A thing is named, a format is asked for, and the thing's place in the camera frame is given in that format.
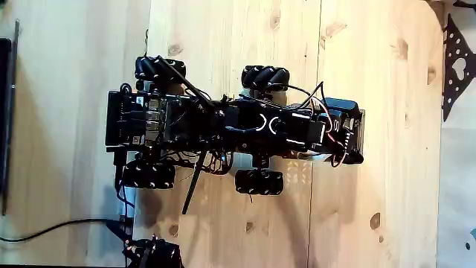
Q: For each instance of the black mecanum wheel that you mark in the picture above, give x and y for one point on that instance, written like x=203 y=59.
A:
x=160 y=69
x=259 y=182
x=264 y=77
x=148 y=175

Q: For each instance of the black thin rod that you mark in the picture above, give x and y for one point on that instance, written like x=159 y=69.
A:
x=193 y=186
x=186 y=83

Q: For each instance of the black flat panel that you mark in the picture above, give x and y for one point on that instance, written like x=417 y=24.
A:
x=5 y=111

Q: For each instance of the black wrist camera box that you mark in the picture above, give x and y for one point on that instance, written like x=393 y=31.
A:
x=340 y=104

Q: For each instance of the black perforated metal bracket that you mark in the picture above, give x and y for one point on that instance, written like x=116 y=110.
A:
x=451 y=89

